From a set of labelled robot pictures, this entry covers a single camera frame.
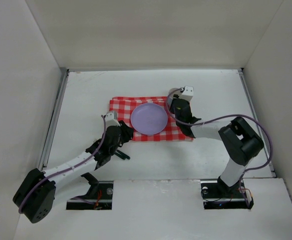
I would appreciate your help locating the left aluminium rail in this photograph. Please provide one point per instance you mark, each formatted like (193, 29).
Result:
(44, 157)

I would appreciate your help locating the gold knife green handle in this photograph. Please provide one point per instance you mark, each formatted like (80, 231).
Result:
(122, 155)

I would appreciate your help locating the right aluminium rail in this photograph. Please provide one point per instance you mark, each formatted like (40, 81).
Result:
(264, 136)

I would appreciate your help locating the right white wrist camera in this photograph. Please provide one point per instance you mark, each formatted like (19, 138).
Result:
(186, 93)

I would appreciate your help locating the blue mug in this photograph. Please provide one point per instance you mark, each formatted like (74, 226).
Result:
(173, 93)

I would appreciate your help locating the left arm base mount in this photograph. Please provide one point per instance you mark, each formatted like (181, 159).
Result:
(98, 196)

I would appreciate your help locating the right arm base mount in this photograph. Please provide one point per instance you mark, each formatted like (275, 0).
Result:
(215, 197)

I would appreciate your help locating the aluminium rail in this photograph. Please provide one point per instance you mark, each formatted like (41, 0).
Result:
(44, 157)
(264, 136)

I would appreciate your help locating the red checkered cloth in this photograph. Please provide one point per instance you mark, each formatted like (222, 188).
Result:
(124, 106)

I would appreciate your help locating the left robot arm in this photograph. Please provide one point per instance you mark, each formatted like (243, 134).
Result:
(41, 189)

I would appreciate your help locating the purple plate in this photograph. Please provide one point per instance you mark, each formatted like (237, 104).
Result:
(149, 119)

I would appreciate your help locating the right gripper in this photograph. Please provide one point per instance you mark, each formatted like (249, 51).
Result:
(181, 110)

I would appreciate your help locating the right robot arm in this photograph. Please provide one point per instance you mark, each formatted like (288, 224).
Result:
(242, 143)

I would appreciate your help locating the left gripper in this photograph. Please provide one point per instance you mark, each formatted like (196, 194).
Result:
(116, 146)

